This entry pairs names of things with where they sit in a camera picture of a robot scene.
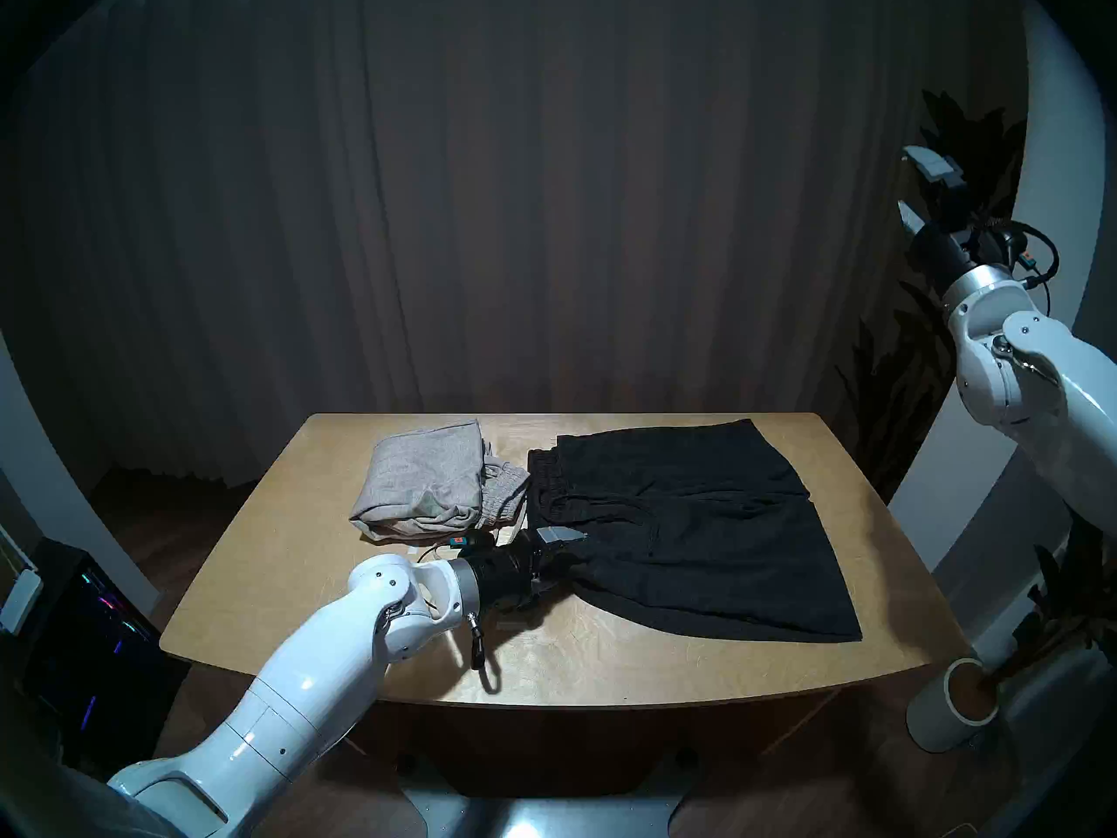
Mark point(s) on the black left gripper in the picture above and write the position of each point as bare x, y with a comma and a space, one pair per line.
506, 576

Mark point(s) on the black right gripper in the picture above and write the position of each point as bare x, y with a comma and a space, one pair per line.
947, 247

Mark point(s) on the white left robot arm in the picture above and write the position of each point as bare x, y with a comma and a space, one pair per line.
305, 688

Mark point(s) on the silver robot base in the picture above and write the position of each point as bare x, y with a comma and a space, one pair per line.
541, 819

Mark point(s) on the tall dark leafy plant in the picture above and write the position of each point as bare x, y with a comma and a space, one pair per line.
890, 391

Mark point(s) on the brown pleated curtain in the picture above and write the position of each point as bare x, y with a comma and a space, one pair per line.
524, 190

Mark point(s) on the white cylindrical plant pot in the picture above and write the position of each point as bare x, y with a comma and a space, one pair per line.
938, 714

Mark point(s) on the black computer tower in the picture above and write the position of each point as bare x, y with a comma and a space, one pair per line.
87, 653

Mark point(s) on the small white box device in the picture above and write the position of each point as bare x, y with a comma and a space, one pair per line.
19, 601

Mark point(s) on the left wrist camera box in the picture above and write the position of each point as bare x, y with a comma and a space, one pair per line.
462, 544

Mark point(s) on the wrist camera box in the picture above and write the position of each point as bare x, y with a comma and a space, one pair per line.
1030, 260
462, 544

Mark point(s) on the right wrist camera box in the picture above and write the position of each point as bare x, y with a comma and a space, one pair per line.
1030, 260

